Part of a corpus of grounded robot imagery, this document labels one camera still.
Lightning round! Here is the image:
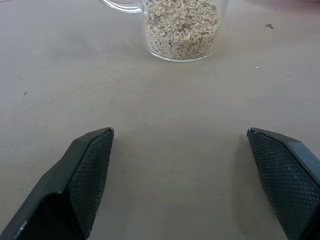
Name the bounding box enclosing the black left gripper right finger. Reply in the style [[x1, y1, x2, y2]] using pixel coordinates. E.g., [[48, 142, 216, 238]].
[[246, 127, 320, 240]]

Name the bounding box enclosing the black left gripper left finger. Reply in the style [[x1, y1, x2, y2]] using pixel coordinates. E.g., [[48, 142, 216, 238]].
[[0, 127, 115, 240]]

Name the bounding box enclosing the clear glass cup with handle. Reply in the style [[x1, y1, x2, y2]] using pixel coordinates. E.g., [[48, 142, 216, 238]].
[[99, 0, 230, 63]]

